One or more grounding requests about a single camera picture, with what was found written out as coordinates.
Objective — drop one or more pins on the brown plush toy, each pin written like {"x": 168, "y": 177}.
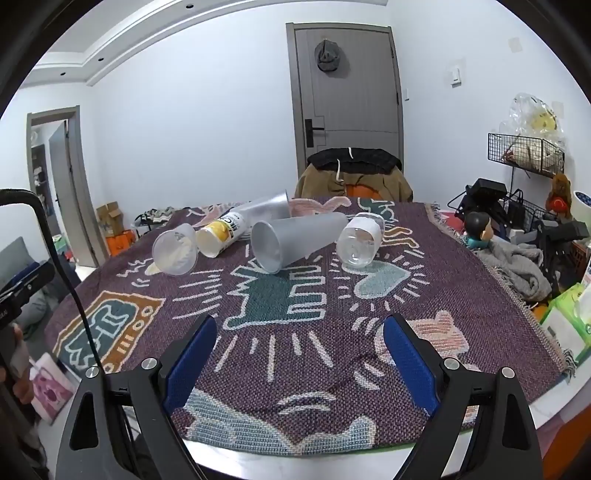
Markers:
{"x": 559, "y": 191}

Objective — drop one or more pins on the black garment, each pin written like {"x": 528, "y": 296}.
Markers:
{"x": 364, "y": 159}

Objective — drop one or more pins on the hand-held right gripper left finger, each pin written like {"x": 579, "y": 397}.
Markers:
{"x": 191, "y": 364}

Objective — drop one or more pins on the pink paper bag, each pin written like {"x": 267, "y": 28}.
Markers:
{"x": 51, "y": 387}

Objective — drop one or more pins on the person's left hand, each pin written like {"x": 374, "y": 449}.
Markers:
{"x": 21, "y": 390}

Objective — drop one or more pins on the large frosted grey cup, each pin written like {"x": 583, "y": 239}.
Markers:
{"x": 295, "y": 242}

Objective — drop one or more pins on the clear bag with yellow toy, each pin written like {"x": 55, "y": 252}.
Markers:
{"x": 538, "y": 117}

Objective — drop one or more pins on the green tissue pack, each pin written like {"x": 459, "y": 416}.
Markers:
{"x": 570, "y": 314}

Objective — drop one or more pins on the grey interior door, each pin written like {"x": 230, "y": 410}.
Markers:
{"x": 69, "y": 194}

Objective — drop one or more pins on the orange box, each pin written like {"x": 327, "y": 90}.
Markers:
{"x": 121, "y": 243}

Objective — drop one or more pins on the yellow and white paper cup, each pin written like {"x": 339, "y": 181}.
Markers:
{"x": 219, "y": 233}

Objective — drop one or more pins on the grey hat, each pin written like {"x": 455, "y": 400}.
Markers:
{"x": 328, "y": 55}

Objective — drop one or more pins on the small clear plastic cup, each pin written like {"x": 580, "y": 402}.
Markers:
{"x": 175, "y": 251}

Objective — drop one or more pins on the clear cup with white label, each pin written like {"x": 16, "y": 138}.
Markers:
{"x": 360, "y": 240}

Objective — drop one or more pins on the grey knitted blanket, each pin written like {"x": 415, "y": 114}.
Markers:
{"x": 517, "y": 270}

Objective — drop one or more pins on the purple printed blanket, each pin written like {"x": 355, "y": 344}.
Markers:
{"x": 295, "y": 332}

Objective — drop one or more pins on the black bag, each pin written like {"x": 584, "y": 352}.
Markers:
{"x": 485, "y": 194}

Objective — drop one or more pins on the white light switch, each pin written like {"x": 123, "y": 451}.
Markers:
{"x": 456, "y": 76}

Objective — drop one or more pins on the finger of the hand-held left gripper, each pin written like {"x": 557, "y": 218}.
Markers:
{"x": 30, "y": 274}

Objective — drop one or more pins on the grey cushion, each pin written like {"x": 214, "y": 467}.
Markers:
{"x": 18, "y": 258}

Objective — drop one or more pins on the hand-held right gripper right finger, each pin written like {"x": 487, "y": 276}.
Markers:
{"x": 411, "y": 364}

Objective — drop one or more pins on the black-haired doll figure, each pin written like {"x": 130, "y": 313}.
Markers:
{"x": 478, "y": 228}

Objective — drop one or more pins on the cardboard box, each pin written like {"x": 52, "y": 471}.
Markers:
{"x": 110, "y": 220}

